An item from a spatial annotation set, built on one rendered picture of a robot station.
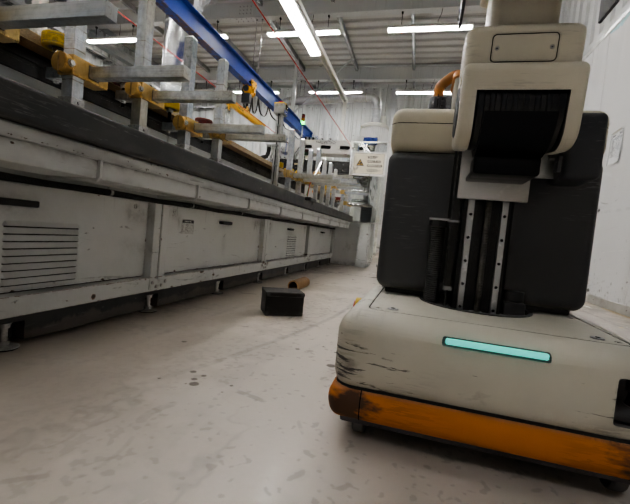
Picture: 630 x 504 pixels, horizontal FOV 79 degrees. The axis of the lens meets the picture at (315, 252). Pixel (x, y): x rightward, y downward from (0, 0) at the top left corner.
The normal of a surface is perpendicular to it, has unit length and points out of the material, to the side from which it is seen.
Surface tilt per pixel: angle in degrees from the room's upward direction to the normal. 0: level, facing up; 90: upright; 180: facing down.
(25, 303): 90
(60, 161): 90
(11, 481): 0
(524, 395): 90
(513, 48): 98
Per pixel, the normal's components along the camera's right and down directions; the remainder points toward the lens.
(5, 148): 0.96, 0.11
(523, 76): -0.27, 0.16
